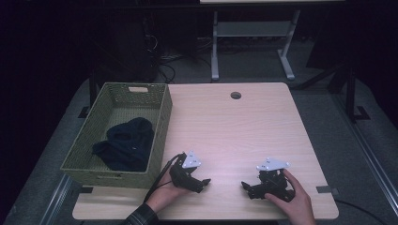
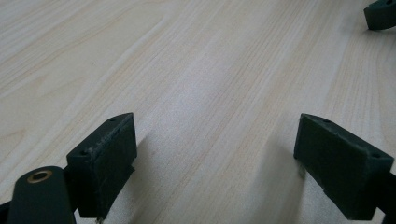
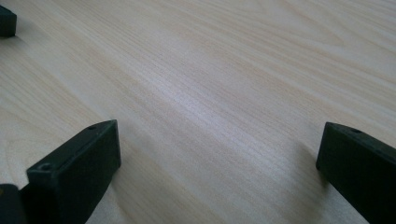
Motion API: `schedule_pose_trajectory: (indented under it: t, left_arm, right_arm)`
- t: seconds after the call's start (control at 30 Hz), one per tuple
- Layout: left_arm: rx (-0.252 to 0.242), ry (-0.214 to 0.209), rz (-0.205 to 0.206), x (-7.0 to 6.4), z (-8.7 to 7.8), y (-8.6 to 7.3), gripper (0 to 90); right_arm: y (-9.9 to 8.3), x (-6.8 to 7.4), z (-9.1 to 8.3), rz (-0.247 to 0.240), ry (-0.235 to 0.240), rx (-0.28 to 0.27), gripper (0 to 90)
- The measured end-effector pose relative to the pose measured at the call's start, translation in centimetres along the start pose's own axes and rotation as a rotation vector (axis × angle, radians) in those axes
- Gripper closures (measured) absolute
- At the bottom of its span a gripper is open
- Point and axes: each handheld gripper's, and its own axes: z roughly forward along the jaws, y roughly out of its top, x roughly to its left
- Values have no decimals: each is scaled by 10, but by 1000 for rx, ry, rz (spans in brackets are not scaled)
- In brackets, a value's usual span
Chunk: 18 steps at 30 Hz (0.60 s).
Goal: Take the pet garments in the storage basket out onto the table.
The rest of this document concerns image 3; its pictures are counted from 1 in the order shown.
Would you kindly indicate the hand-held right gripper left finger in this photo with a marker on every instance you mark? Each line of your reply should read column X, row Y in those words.
column 74, row 168

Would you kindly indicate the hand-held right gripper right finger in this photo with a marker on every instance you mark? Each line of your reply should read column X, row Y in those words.
column 358, row 165

